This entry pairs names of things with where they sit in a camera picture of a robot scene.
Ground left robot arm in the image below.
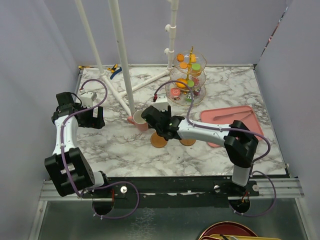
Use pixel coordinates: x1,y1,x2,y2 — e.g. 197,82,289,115
44,91,111,198

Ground red round tray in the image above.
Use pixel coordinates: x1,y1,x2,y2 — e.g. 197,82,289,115
198,221,258,240

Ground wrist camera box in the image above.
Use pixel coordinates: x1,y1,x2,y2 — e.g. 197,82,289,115
79,91,97,109
153,94,169,112

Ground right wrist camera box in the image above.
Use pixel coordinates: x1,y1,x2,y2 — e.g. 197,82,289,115
153,94,169,112

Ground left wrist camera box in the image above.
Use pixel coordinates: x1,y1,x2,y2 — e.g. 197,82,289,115
79,91,97,109

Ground toy brown chip cookie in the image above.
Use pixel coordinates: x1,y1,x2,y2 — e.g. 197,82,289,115
176,53,185,63

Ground toy orange egg tart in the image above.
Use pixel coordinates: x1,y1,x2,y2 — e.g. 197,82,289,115
175,78,188,89

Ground toy green cake slice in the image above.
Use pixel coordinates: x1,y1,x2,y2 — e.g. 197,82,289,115
185,93,192,102

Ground pink mug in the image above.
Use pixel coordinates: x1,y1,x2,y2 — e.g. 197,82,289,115
127,110,149,132

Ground toy bread bun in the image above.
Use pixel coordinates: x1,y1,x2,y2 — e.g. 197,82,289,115
191,70,202,77

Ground three-tier glass dessert stand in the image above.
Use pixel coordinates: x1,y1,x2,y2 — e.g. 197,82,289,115
165,47,207,107

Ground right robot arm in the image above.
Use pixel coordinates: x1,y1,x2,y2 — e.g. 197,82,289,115
141,106,259,196

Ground toy yellow cracker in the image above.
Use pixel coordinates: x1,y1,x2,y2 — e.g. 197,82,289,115
189,54,197,63

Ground toy orange round cookie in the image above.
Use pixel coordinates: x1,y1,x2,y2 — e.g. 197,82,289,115
179,62,188,69

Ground white pvc pipe frame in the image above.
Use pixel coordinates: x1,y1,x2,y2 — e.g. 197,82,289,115
75,0,179,116

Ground toy purple cake slice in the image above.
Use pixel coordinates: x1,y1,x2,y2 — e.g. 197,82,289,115
193,89,201,96

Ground pink serving tray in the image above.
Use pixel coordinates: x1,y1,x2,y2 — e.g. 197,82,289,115
200,105,264,135

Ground toy green macaron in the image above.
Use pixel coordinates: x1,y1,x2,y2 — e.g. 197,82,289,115
187,80,195,88
191,63,202,72

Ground aluminium rail base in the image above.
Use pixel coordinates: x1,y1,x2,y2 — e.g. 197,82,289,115
40,174,304,201

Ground blue-handled pliers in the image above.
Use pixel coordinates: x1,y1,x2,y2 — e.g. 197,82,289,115
110,67,122,80

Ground cork coaster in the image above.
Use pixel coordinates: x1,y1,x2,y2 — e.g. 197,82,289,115
179,139,196,146
150,132,168,148

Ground yellow-handled tool at wall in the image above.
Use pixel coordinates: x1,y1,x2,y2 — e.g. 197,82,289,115
78,65,96,69

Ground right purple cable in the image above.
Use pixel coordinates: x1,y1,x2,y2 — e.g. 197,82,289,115
153,80,278,218

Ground yellow-handled pliers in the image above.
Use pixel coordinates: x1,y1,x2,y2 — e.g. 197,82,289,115
107,64,118,73

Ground pink-handled metal tongs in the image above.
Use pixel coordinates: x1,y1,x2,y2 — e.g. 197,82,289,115
212,110,253,121

